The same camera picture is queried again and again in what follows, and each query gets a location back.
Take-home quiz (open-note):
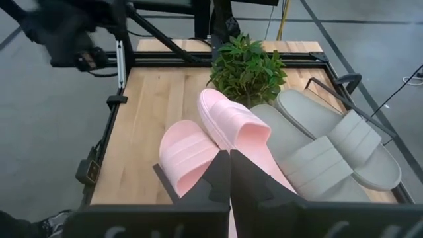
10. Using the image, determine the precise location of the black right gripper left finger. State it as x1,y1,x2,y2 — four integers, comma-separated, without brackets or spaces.
62,150,231,238

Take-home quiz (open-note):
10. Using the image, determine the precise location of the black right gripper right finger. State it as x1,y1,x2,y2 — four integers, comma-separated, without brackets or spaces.
230,149,423,238

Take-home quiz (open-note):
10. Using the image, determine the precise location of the grey rubber slide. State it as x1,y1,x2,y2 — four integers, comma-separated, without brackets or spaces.
274,88,403,192
249,103,371,203

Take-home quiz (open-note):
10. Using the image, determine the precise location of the pink rubber slide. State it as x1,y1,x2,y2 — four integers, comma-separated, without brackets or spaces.
158,119,221,198
196,87,297,195

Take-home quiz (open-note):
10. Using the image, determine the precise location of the person's shoe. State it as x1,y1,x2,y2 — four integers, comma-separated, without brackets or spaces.
38,208,73,238

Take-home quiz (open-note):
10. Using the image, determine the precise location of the green artificial plant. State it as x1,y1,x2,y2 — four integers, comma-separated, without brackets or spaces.
206,32,288,109

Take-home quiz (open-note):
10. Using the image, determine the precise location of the person's leg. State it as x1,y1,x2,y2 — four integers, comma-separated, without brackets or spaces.
0,210,42,238

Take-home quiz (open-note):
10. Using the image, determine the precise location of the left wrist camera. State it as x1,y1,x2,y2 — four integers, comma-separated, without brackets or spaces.
75,47,109,73

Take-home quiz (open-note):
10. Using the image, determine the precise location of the black frame clamp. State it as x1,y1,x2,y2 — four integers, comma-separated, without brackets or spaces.
333,73,363,96
106,95,129,107

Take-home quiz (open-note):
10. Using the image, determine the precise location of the black aluminium table frame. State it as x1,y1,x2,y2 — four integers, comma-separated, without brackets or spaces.
81,6,416,211

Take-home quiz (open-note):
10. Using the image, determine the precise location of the black table-level camera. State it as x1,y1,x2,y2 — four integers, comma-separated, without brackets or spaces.
75,157,102,186

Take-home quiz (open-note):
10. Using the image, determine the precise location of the long thin black cable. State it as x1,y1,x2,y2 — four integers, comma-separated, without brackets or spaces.
369,64,423,118

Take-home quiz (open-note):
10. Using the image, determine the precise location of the short white floor cable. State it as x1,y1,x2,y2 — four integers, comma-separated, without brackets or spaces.
401,74,423,87

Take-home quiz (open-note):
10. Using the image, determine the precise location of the yellow cable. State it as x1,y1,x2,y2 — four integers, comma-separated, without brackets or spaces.
276,0,291,42

